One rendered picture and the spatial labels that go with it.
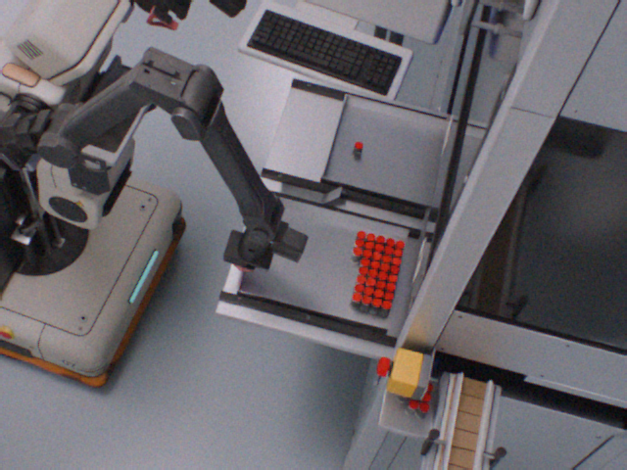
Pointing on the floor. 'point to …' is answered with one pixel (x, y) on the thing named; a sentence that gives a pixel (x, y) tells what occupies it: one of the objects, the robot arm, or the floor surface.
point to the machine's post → (494, 182)
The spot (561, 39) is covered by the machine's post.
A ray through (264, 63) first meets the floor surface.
